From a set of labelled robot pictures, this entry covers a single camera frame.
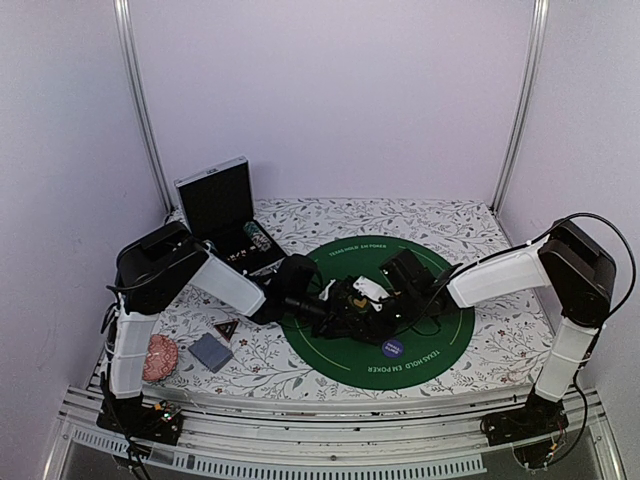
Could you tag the aluminium frame post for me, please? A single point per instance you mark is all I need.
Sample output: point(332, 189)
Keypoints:
point(125, 31)
point(532, 63)

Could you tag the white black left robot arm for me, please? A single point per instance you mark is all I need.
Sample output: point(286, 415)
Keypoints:
point(154, 270)

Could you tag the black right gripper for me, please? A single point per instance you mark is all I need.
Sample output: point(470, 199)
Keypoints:
point(372, 325)

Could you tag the right poker chip stack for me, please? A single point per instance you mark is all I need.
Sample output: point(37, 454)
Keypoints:
point(259, 239)

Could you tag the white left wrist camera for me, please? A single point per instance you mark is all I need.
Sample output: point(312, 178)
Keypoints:
point(325, 293)

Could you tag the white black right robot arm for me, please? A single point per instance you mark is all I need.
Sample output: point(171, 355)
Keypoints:
point(564, 258)

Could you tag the round green poker mat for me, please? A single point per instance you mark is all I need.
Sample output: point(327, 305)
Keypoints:
point(430, 348)

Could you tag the row of dice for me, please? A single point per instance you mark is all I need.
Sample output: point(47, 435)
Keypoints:
point(237, 256)

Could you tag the right aluminium frame post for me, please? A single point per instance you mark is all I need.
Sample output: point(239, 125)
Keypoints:
point(532, 63)

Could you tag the black triangular card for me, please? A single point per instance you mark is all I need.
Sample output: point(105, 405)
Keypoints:
point(227, 329)

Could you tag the aluminium poker chip case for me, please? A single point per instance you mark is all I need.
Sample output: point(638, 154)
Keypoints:
point(216, 203)

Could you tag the red patterned bowl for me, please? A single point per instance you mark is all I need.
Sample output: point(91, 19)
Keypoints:
point(161, 360)

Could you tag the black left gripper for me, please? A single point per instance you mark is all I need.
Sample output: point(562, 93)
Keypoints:
point(336, 317)

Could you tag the left aluminium frame post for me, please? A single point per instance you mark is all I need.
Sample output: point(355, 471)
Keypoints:
point(125, 31)

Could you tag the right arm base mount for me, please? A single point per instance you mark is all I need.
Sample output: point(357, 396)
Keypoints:
point(536, 417)

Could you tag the purple small blind button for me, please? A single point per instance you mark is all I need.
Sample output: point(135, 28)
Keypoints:
point(392, 348)

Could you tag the aluminium front rail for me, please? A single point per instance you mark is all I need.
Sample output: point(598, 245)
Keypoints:
point(226, 437)

